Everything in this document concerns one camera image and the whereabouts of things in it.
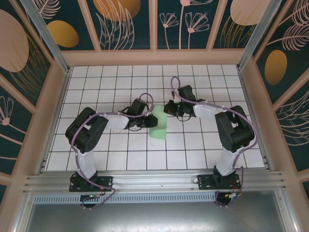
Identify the light green paper sheet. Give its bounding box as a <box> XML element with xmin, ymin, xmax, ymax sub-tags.
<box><xmin>148</xmin><ymin>104</ymin><xmax>168</xmax><ymax>141</ymax></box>

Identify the steel sheet panel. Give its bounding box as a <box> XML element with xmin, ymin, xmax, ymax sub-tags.
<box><xmin>25</xmin><ymin>190</ymin><xmax>284</xmax><ymax>232</ymax></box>

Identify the orange oval feather side panel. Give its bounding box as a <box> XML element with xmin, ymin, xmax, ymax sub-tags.
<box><xmin>254</xmin><ymin>0</ymin><xmax>309</xmax><ymax>103</ymax></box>

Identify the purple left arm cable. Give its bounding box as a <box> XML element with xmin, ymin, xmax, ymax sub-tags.
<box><xmin>71</xmin><ymin>92</ymin><xmax>155</xmax><ymax>211</ymax></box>

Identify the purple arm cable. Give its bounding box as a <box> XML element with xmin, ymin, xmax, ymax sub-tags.
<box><xmin>170</xmin><ymin>76</ymin><xmax>260</xmax><ymax>208</ymax></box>
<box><xmin>71</xmin><ymin>92</ymin><xmax>155</xmax><ymax>211</ymax></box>

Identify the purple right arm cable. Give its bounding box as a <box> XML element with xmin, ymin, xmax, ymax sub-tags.
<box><xmin>170</xmin><ymin>76</ymin><xmax>260</xmax><ymax>208</ymax></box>

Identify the pink flower wall panel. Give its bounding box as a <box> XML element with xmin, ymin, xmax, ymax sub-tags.
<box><xmin>156</xmin><ymin>0</ymin><xmax>224</xmax><ymax>51</ymax></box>

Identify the aluminium side rail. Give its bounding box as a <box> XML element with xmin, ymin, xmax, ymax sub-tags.
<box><xmin>238</xmin><ymin>70</ymin><xmax>273</xmax><ymax>171</ymax></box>
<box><xmin>36</xmin><ymin>69</ymin><xmax>73</xmax><ymax>174</ymax></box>

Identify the long aluminium base rail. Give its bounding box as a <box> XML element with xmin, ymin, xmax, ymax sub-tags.
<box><xmin>21</xmin><ymin>170</ymin><xmax>289</xmax><ymax>195</ymax></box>

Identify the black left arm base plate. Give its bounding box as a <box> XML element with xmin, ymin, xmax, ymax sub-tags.
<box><xmin>69</xmin><ymin>175</ymin><xmax>113</xmax><ymax>193</ymax></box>

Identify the orange circle leaf wall panel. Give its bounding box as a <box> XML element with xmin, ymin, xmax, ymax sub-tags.
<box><xmin>86</xmin><ymin>0</ymin><xmax>153</xmax><ymax>52</ymax></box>

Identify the aluminium corner post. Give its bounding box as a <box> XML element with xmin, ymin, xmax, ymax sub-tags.
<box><xmin>236</xmin><ymin>0</ymin><xmax>278</xmax><ymax>72</ymax></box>
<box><xmin>20</xmin><ymin>0</ymin><xmax>73</xmax><ymax>75</ymax></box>

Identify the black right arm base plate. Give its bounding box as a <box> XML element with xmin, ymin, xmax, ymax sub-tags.
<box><xmin>197</xmin><ymin>174</ymin><xmax>241</xmax><ymax>191</ymax></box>

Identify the grey slotted cable duct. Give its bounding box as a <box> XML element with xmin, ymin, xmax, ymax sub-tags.
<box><xmin>33</xmin><ymin>193</ymin><xmax>217</xmax><ymax>204</ymax></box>

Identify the peach circle wall panel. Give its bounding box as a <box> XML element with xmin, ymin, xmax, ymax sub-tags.
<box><xmin>211</xmin><ymin>0</ymin><xmax>275</xmax><ymax>50</ymax></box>

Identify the orange oval wall panel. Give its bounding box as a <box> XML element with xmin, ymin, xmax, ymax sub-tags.
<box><xmin>26</xmin><ymin>0</ymin><xmax>98</xmax><ymax>52</ymax></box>

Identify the peach oval side wall panel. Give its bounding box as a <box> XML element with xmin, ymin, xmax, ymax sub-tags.
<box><xmin>0</xmin><ymin>0</ymin><xmax>53</xmax><ymax>108</ymax></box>

